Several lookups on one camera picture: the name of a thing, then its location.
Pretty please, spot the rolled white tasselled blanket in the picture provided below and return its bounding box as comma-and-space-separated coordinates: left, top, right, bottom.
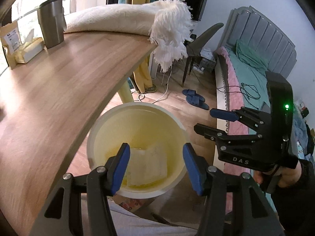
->
64, 0, 194, 74

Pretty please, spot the black cable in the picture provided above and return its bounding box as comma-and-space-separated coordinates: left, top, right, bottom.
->
217, 83, 261, 110

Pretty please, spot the dark grey chair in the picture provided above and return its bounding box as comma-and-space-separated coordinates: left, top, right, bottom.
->
181, 23, 224, 88

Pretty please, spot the green blanket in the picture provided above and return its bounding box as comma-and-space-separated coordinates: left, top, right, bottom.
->
230, 39, 273, 113

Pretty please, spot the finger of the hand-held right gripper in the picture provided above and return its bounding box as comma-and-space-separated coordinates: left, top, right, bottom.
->
210, 107, 271, 135
194, 124, 262, 151

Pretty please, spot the brown cardboard box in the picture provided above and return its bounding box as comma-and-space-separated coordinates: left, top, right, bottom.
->
114, 194, 148, 212

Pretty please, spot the pale yellow waste bin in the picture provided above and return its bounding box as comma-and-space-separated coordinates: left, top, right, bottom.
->
87, 102, 189, 199

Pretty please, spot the white cable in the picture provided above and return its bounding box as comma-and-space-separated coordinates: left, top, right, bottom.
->
136, 61, 173, 104

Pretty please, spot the person's right forearm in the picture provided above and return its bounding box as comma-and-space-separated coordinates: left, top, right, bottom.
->
271, 160, 315, 236

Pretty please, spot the large black monitor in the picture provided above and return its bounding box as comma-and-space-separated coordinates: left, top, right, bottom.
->
172, 0, 208, 22

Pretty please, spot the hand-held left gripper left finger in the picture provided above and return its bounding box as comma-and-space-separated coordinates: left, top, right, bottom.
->
34, 143, 131, 236

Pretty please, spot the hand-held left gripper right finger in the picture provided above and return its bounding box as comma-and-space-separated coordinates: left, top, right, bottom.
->
182, 143, 283, 236

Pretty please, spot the dark blue slipper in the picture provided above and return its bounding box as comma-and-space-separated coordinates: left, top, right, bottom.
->
182, 89, 205, 101
186, 96, 209, 110

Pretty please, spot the yellow tissue box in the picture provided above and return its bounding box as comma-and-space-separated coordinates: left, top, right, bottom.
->
14, 28, 45, 64

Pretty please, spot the kraft paper pouch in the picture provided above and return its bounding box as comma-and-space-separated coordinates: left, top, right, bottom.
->
0, 21, 21, 69

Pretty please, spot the steel tumbler with lid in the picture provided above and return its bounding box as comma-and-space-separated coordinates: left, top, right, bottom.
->
37, 0, 67, 49

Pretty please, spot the yellow curtain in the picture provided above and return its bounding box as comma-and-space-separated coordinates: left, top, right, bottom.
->
132, 0, 154, 94

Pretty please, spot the person's leg in grey pants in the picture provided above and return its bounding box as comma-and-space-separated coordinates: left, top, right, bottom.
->
81, 194, 207, 236

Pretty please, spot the person's right hand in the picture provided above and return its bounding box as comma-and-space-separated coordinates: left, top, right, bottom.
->
253, 160, 302, 190

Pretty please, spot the pale yellow table leg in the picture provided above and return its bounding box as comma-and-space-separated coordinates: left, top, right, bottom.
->
118, 81, 134, 104

